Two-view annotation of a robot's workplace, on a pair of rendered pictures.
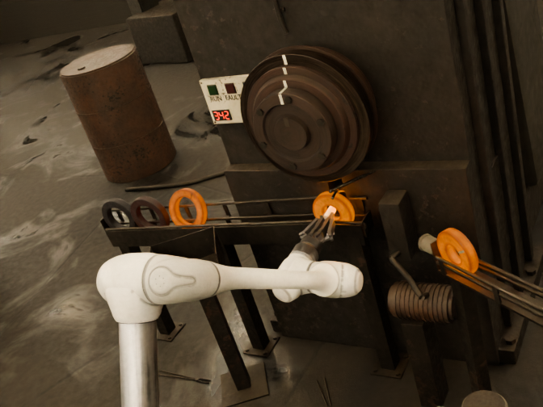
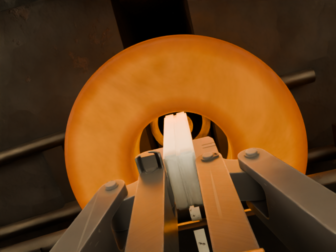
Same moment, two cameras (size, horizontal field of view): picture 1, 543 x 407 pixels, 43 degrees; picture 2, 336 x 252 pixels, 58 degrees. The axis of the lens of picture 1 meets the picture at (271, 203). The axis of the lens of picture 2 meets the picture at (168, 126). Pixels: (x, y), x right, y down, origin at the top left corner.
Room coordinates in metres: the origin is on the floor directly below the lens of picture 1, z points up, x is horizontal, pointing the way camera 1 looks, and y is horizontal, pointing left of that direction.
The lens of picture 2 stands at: (1.96, -0.09, 0.80)
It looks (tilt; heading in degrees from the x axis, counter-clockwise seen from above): 13 degrees down; 327
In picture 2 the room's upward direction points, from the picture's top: 14 degrees counter-clockwise
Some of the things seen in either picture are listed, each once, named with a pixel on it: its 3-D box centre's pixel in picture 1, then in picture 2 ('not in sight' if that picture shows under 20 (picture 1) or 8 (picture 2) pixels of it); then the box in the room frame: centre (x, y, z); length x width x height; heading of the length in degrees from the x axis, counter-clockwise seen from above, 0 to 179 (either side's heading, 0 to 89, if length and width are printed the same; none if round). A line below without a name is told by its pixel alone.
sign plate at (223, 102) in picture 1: (235, 99); not in sight; (2.41, 0.00, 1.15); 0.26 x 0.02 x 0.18; 53
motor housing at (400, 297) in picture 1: (433, 346); not in sight; (1.82, -0.38, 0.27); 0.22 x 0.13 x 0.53; 53
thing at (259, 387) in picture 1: (212, 322); not in sight; (2.24, 0.37, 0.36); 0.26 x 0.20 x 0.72; 88
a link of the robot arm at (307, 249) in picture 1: (304, 256); not in sight; (1.92, -0.05, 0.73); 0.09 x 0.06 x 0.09; 53
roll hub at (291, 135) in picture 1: (293, 131); not in sight; (2.04, -0.14, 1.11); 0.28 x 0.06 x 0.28; 53
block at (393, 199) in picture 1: (399, 224); not in sight; (1.99, -0.40, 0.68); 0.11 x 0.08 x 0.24; 143
